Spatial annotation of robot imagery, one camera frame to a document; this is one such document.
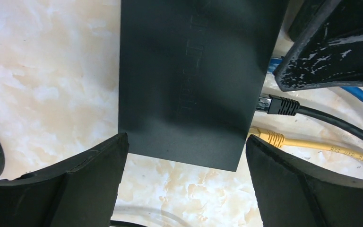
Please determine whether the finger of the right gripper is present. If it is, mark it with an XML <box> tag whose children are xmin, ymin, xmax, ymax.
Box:
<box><xmin>274</xmin><ymin>0</ymin><xmax>363</xmax><ymax>91</ymax></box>

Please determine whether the black network switch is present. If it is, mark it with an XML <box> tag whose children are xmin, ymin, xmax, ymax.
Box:
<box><xmin>119</xmin><ymin>0</ymin><xmax>289</xmax><ymax>172</ymax></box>

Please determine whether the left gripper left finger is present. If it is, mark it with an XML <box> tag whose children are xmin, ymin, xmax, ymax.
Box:
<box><xmin>0</xmin><ymin>133</ymin><xmax>129</xmax><ymax>227</ymax></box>

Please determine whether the black ethernet cable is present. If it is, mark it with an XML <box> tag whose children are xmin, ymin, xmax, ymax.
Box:
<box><xmin>256</xmin><ymin>94</ymin><xmax>363</xmax><ymax>154</ymax></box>

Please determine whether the long black cable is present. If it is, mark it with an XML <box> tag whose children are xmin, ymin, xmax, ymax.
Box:
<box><xmin>110</xmin><ymin>219</ymin><xmax>151</xmax><ymax>227</ymax></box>

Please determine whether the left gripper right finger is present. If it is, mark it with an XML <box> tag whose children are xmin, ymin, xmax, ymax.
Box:
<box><xmin>246</xmin><ymin>135</ymin><xmax>363</xmax><ymax>227</ymax></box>

